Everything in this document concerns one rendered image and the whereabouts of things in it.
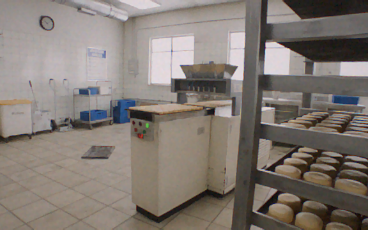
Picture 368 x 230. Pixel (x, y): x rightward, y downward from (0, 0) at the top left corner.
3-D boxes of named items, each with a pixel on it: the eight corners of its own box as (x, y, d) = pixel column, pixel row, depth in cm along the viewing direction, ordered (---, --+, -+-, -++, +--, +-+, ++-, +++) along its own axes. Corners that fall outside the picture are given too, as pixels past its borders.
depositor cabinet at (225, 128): (225, 157, 366) (228, 103, 354) (269, 168, 321) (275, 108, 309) (168, 182, 268) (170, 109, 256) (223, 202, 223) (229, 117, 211)
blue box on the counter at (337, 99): (333, 103, 389) (333, 95, 387) (331, 102, 415) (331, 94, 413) (358, 105, 371) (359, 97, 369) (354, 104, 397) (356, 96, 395)
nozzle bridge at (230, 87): (188, 107, 282) (190, 78, 277) (245, 114, 236) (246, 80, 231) (170, 109, 256) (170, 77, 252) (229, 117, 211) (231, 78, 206)
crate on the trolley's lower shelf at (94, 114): (96, 117, 607) (96, 109, 604) (107, 118, 592) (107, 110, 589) (80, 119, 556) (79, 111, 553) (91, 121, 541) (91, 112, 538)
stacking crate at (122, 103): (124, 106, 684) (124, 99, 681) (135, 107, 665) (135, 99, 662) (110, 107, 632) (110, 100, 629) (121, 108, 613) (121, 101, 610)
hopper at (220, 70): (194, 78, 270) (195, 66, 268) (238, 79, 235) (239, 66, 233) (177, 77, 248) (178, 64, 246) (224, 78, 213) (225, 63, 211)
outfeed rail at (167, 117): (259, 106, 323) (259, 101, 322) (260, 107, 321) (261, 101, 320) (151, 122, 170) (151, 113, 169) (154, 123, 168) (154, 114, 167)
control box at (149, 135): (133, 135, 191) (133, 118, 189) (154, 140, 176) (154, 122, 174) (130, 135, 188) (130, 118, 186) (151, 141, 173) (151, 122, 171)
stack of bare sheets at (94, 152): (92, 147, 395) (91, 145, 394) (115, 147, 399) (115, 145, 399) (81, 158, 336) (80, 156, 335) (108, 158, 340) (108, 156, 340)
